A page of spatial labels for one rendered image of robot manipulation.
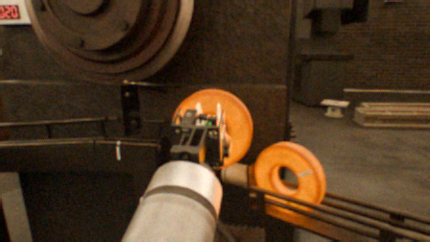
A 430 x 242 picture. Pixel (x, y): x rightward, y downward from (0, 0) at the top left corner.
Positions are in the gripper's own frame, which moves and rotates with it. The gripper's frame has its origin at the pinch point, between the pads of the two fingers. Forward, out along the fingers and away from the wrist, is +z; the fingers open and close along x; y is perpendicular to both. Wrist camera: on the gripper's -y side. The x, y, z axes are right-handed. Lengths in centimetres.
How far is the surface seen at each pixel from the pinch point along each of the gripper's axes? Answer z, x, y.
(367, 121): 275, -152, -157
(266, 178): 1.8, -11.5, -15.7
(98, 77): 19.6, 35.0, 0.1
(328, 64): 401, -125, -126
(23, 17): 37, 68, 13
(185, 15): 23.8, 9.8, 15.3
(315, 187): -3.9, -20.7, -12.0
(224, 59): 35.4, 1.8, 0.6
